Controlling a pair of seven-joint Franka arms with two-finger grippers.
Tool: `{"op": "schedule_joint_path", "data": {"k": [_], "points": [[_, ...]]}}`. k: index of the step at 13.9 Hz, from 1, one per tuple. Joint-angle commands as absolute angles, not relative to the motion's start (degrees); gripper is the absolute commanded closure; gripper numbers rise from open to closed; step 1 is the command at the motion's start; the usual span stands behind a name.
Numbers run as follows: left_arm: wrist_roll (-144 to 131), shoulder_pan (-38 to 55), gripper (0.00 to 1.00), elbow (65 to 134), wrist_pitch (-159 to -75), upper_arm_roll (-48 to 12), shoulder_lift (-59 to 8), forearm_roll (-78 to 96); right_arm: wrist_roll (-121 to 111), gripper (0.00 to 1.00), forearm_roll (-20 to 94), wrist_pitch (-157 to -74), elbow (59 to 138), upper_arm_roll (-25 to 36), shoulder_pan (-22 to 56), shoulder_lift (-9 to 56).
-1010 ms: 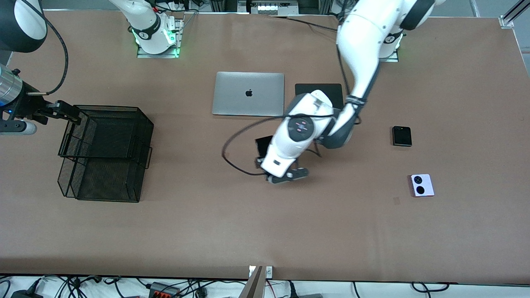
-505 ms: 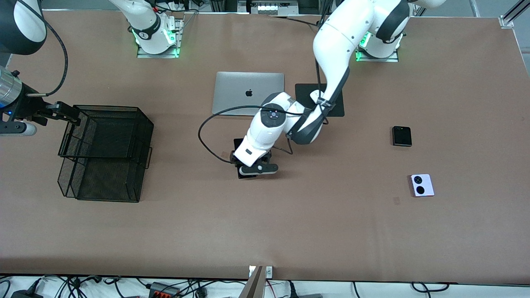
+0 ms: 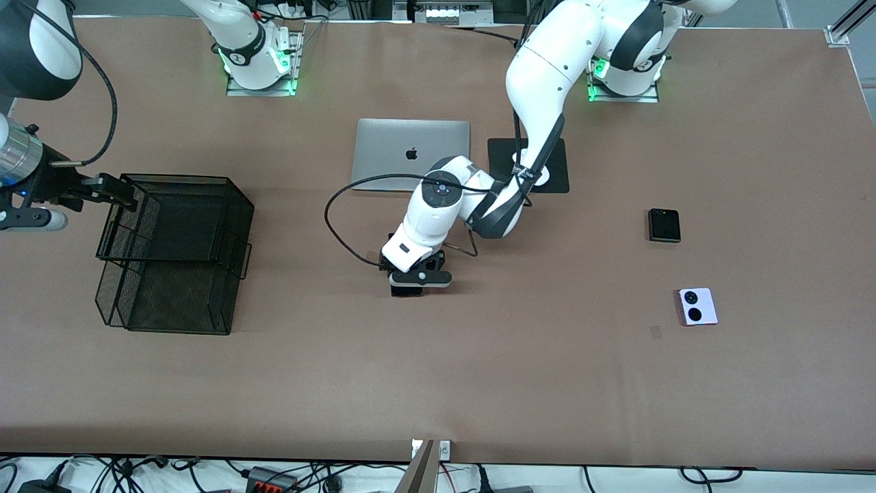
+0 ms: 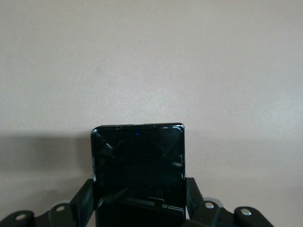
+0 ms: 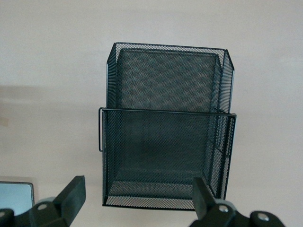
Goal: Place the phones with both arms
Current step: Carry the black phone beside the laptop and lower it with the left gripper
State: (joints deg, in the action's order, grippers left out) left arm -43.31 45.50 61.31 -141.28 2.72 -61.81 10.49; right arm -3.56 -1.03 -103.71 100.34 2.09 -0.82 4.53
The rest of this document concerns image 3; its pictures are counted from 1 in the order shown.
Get black braided cable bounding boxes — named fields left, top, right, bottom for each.
left=443, top=25, right=521, bottom=43

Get black slab smartphone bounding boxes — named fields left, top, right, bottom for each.
left=388, top=231, right=423, bottom=298

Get white computer mouse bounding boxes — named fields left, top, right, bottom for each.
left=512, top=148, right=550, bottom=187

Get black mouse pad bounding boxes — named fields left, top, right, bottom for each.
left=487, top=138, right=570, bottom=194

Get black power strip orange switches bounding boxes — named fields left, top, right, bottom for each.
left=245, top=466, right=300, bottom=493

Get grey camera stand post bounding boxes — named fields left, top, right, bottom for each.
left=396, top=440, right=436, bottom=493

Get black flip phone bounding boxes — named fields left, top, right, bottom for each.
left=648, top=208, right=682, bottom=244

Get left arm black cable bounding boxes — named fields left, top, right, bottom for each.
left=324, top=103, right=548, bottom=268

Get aluminium profile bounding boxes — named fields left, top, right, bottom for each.
left=825, top=0, right=876, bottom=47

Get silver laptop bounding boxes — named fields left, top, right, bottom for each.
left=350, top=118, right=472, bottom=193

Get black mesh two-tier tray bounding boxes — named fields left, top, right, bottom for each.
left=94, top=173, right=255, bottom=336

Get lavender flip phone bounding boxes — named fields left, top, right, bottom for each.
left=678, top=288, right=719, bottom=327

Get metal frame with white connectors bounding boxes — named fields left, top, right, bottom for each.
left=394, top=0, right=495, bottom=25

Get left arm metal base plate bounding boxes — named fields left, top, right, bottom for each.
left=587, top=58, right=660, bottom=104

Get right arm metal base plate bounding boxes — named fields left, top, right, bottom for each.
left=226, top=31, right=302, bottom=97

